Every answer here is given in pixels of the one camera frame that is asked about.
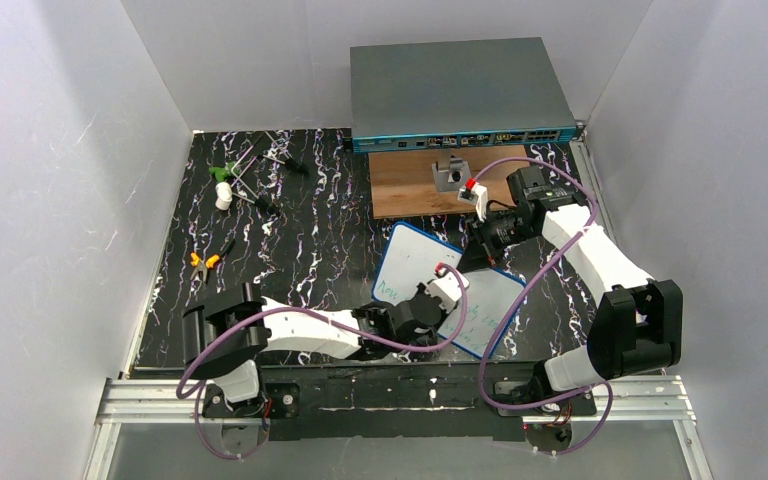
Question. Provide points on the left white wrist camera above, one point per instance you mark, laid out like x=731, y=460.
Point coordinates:
x=449, y=287

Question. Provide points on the green plastic piece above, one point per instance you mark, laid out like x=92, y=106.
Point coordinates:
x=224, y=174

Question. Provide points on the orange handled pliers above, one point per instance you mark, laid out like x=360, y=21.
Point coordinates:
x=202, y=265

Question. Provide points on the aluminium frame rail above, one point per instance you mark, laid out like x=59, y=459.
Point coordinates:
x=636, y=398

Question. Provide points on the grey metal bracket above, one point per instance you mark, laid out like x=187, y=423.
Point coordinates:
x=450, y=172

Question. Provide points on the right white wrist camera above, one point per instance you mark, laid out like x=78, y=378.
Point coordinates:
x=475, y=194

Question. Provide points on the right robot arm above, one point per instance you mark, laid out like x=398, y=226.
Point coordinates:
x=638, y=322

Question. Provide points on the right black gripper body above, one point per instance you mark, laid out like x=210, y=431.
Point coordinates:
x=480, y=238

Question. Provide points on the white plastic pipe piece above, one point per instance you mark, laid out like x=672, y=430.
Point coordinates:
x=224, y=196

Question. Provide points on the blue framed whiteboard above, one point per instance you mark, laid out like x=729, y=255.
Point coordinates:
x=410, y=258

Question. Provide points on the grey network switch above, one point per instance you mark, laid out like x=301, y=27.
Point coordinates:
x=456, y=94

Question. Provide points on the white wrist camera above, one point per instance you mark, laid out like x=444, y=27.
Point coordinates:
x=475, y=194
x=449, y=287

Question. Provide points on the wooden board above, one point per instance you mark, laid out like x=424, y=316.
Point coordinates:
x=403, y=184

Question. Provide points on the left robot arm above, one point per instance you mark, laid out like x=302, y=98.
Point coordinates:
x=225, y=332

